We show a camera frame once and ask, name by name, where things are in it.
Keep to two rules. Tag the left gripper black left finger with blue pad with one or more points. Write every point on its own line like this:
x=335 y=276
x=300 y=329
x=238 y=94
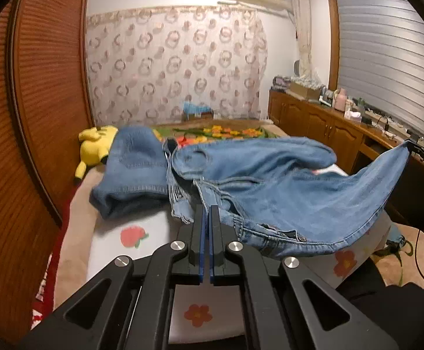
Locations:
x=128 y=304

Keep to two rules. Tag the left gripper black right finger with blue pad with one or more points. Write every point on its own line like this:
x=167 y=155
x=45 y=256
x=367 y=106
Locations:
x=284 y=304

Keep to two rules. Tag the light blue denim jeans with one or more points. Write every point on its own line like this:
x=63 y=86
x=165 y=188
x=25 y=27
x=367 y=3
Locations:
x=280 y=195

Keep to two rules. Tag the white strawberry print blanket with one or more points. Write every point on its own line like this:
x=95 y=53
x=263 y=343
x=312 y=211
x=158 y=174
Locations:
x=200 y=313

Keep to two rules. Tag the long wooden sideboard cabinet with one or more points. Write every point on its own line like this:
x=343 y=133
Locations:
x=356 y=144

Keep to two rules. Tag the grey window roller blind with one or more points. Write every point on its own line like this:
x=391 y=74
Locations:
x=381 y=57

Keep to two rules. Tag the pink thermos jug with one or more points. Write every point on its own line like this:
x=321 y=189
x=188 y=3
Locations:
x=339 y=99

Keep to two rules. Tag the folded dark blue jeans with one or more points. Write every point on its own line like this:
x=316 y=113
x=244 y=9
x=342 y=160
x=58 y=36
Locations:
x=135 y=175

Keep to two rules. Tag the cardboard box on sideboard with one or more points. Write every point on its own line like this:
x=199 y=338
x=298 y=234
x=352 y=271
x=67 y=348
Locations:
x=303 y=92

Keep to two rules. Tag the yellow Pikachu plush toy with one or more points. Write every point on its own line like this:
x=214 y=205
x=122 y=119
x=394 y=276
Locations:
x=96 y=143

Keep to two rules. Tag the colourful floral bed cover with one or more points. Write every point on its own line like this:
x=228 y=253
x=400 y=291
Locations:
x=200 y=135

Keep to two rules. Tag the cream lace side curtain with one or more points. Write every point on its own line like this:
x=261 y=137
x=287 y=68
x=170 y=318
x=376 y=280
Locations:
x=303 y=28

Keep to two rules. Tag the pink circle pattern curtain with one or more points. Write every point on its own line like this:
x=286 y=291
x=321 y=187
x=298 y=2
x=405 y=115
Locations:
x=144 y=64

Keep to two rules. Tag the brown wooden louvered wardrobe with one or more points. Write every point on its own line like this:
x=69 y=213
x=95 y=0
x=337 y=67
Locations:
x=44 y=105

